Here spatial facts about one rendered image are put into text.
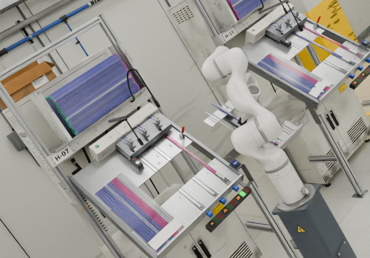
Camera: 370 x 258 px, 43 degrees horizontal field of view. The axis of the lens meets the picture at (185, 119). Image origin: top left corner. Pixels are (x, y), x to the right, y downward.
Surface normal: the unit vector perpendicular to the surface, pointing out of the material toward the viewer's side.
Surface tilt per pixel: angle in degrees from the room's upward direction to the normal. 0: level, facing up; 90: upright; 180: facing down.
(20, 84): 80
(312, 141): 90
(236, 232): 90
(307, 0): 90
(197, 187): 44
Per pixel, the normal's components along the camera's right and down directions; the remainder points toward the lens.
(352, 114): 0.51, -0.09
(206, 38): -0.69, 0.55
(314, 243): -0.55, 0.51
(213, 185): -0.02, -0.66
